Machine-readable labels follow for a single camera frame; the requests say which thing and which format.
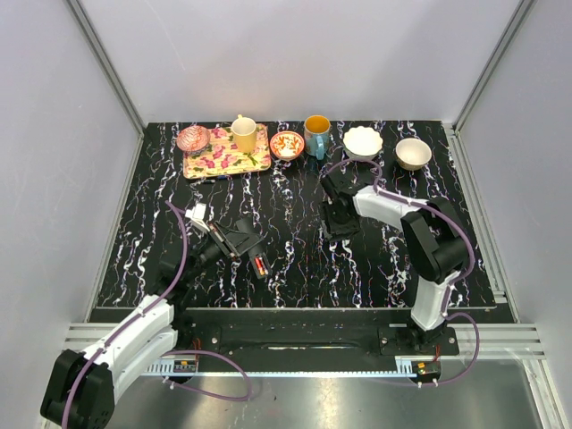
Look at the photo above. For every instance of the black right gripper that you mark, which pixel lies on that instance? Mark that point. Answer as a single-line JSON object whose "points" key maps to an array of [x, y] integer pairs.
{"points": [[332, 227]]}

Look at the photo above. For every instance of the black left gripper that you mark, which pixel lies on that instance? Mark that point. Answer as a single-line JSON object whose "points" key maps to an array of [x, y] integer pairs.
{"points": [[234, 243]]}

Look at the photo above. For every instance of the black remote control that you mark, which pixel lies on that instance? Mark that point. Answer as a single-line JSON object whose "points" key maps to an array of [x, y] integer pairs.
{"points": [[267, 267]]}

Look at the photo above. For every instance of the red orange battery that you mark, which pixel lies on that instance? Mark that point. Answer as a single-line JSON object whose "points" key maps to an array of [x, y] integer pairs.
{"points": [[260, 267]]}

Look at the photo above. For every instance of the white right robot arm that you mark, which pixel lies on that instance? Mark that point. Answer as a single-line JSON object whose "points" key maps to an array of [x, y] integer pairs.
{"points": [[438, 248]]}

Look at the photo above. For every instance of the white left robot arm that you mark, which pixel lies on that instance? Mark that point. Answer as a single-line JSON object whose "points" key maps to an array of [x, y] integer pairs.
{"points": [[85, 386]]}

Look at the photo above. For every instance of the white scalloped bowl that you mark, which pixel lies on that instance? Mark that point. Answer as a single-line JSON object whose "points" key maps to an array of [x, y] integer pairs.
{"points": [[362, 143]]}

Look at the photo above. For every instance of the floral rectangular tray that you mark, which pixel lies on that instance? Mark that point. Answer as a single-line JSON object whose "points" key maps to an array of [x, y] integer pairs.
{"points": [[222, 156]]}

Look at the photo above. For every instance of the orange floral small bowl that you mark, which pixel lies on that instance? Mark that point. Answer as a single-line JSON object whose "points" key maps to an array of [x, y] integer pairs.
{"points": [[287, 145]]}

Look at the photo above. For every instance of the blue mug orange inside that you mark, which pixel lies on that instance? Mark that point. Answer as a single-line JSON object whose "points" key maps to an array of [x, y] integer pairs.
{"points": [[317, 135]]}

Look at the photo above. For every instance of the beige round bowl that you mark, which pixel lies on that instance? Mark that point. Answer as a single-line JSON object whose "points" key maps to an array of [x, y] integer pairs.
{"points": [[413, 154]]}

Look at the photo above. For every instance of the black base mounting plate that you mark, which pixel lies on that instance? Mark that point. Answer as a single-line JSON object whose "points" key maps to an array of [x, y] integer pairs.
{"points": [[380, 332]]}

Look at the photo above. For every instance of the yellow mug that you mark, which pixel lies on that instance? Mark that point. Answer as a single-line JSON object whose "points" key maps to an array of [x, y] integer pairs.
{"points": [[244, 131]]}

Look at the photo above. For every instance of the pink patterned bowl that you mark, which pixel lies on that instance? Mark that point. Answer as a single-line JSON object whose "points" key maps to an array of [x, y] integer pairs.
{"points": [[193, 139]]}

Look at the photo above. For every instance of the left connector box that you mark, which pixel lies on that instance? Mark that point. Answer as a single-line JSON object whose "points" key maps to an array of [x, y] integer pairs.
{"points": [[185, 364]]}

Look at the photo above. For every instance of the connector box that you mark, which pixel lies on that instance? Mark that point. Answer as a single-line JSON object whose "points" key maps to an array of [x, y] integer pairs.
{"points": [[185, 364], [427, 369]]}

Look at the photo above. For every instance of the right connector box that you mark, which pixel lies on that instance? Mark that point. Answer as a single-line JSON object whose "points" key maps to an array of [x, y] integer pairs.
{"points": [[427, 369]]}

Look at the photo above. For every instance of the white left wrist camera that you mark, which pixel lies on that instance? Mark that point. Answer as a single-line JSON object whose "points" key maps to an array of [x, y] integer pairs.
{"points": [[196, 216]]}

